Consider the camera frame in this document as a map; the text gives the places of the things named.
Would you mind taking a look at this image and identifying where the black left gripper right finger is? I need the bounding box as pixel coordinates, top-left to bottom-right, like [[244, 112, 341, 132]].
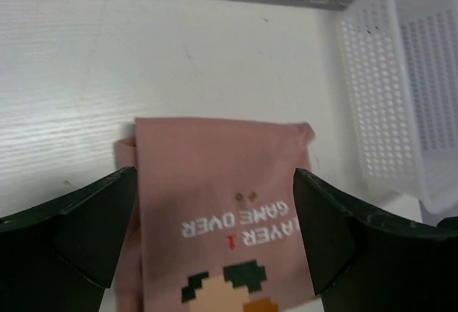
[[293, 169, 457, 312]]

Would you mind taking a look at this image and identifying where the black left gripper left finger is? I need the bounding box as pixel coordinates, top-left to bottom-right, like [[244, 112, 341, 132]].
[[1, 167, 137, 312]]

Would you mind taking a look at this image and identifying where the white plastic mesh basket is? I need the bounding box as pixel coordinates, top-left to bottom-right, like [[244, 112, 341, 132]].
[[337, 0, 457, 214]]

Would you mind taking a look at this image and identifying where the pink pixel-print t-shirt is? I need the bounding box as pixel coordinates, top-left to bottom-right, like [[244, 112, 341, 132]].
[[115, 118, 314, 311]]

